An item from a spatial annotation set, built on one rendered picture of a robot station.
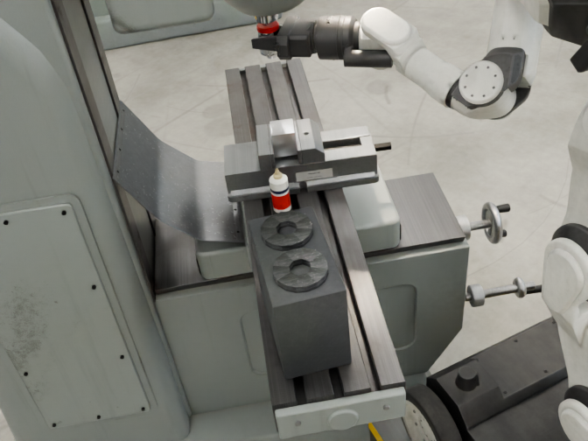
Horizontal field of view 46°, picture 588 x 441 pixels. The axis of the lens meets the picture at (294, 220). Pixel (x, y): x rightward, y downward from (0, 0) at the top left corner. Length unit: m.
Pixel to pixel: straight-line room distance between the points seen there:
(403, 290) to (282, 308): 0.78
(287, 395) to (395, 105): 2.55
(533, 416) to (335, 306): 0.64
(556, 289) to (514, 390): 0.38
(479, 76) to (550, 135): 2.15
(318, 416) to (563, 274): 0.48
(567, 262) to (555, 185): 1.89
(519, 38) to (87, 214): 0.90
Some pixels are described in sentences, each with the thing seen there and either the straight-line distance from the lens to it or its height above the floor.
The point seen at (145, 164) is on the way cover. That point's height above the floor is 0.98.
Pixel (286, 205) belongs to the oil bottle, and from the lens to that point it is 1.51.
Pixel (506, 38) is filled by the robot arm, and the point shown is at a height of 1.30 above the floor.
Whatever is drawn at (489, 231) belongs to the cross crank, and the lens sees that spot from 1.96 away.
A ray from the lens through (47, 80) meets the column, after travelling 1.34.
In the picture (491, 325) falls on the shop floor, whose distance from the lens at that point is 2.49.
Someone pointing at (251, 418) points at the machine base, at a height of 0.20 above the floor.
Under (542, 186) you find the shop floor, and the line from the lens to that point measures 3.08.
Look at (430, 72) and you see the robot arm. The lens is 1.33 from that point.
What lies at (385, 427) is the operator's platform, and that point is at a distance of 1.75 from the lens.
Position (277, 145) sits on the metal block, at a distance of 1.54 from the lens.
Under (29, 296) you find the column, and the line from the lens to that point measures 1.64.
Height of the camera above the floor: 1.88
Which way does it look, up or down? 41 degrees down
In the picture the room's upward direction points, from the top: 8 degrees counter-clockwise
